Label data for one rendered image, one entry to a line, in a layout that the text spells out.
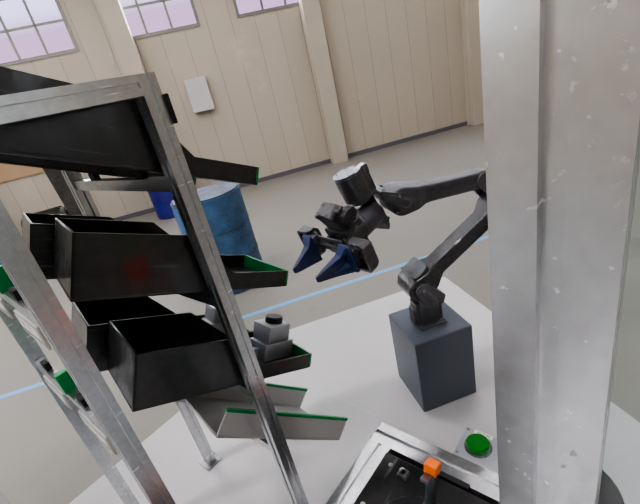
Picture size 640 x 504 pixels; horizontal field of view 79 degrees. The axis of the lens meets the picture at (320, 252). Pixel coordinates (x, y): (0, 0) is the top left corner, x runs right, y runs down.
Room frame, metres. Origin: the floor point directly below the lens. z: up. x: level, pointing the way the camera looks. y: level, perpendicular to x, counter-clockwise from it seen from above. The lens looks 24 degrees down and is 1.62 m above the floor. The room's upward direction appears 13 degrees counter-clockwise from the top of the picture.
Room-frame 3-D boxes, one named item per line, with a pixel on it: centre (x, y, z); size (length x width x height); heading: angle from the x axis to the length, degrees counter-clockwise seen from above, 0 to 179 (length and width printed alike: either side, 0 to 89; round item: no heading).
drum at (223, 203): (3.46, 0.88, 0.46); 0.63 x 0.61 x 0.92; 101
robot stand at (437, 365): (0.75, -0.21, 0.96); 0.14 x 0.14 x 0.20; 10
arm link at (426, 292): (0.74, -0.20, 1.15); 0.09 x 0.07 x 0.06; 10
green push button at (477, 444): (0.48, -0.20, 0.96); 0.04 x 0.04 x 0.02
